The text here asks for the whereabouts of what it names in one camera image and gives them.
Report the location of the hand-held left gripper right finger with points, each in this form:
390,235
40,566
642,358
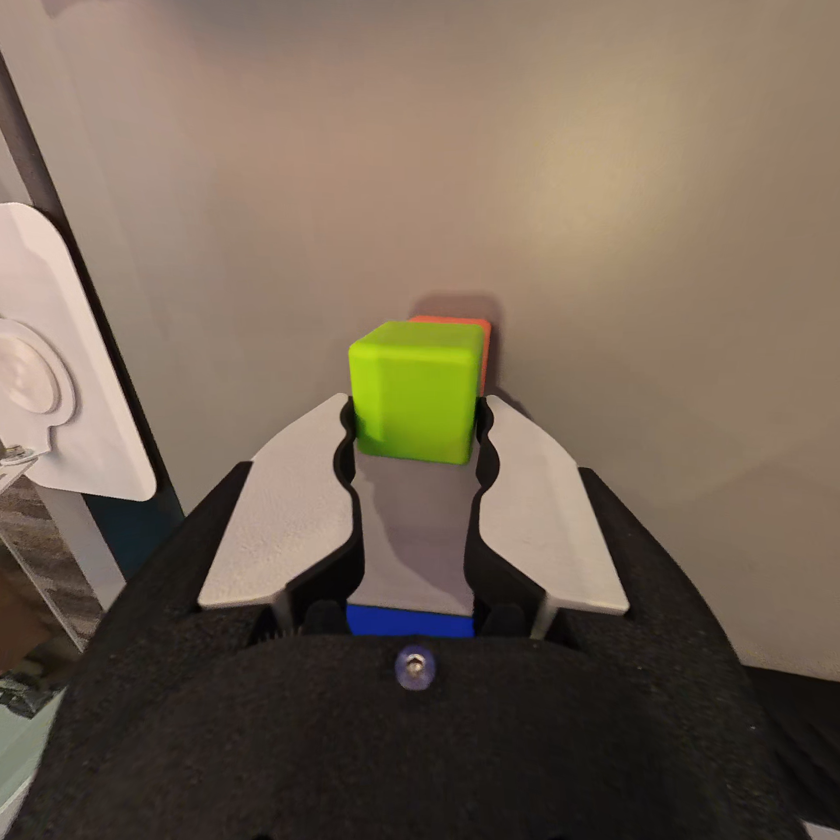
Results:
551,518

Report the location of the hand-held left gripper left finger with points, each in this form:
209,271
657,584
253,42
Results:
282,518

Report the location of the blue plastic bin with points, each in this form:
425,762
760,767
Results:
410,622

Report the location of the orange cube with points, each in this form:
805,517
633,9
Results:
487,354

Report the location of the green cube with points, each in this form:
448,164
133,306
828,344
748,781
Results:
417,394

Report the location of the dark rectangular table pad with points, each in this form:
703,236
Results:
138,531

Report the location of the white document stand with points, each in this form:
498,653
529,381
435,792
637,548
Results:
85,407

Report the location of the black wrist rest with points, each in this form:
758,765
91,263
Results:
800,735

